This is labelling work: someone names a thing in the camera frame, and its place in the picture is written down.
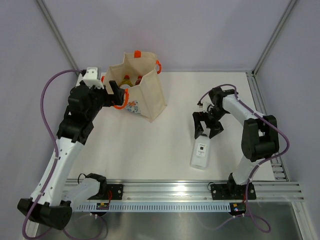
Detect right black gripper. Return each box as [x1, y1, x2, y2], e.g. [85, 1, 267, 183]
[192, 107, 227, 139]

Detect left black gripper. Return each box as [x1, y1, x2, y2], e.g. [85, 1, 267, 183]
[86, 80, 124, 121]

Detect yellow dish soap bottle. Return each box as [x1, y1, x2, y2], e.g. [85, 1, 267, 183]
[119, 75, 133, 89]

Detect red dish soap bottle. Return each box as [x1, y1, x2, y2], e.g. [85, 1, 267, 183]
[135, 75, 143, 86]

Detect white rectangular bottle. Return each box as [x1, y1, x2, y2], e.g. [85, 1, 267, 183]
[190, 134, 210, 170]

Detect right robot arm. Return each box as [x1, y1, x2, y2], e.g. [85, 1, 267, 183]
[192, 84, 280, 199]

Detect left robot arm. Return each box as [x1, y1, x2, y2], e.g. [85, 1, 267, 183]
[17, 80, 126, 230]

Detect cream canvas tote bag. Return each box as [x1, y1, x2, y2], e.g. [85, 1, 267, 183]
[103, 50, 167, 122]

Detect right small circuit board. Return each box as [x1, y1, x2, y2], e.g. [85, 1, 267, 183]
[229, 202, 247, 216]

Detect small circuit board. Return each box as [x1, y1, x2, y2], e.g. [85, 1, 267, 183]
[96, 202, 110, 211]
[229, 202, 247, 216]

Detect left small circuit board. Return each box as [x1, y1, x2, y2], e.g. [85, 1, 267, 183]
[96, 202, 110, 211]

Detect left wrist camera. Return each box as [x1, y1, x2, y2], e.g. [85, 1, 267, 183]
[82, 67, 104, 89]

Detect aluminium mounting rail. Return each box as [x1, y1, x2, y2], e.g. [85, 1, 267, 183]
[63, 181, 305, 203]

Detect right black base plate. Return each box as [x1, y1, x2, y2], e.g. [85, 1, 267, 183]
[210, 183, 257, 200]

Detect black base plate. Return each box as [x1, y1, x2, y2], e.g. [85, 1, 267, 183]
[210, 183, 257, 200]
[97, 183, 124, 201]

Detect right corner aluminium post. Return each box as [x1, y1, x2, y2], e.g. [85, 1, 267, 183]
[251, 0, 299, 77]

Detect corner aluminium post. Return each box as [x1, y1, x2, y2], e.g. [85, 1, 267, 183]
[34, 0, 79, 70]
[251, 0, 299, 77]

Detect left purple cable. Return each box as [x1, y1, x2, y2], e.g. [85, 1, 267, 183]
[21, 68, 108, 240]

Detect purple cable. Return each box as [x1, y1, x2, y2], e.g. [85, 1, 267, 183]
[21, 68, 108, 240]
[197, 84, 291, 232]

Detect white slotted cable duct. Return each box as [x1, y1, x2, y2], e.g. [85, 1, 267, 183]
[74, 202, 230, 213]

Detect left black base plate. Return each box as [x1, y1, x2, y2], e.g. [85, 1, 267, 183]
[97, 183, 124, 201]

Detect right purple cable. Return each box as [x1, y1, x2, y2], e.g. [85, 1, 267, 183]
[197, 84, 291, 232]

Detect left corner aluminium post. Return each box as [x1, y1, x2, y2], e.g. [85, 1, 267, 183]
[34, 0, 79, 70]

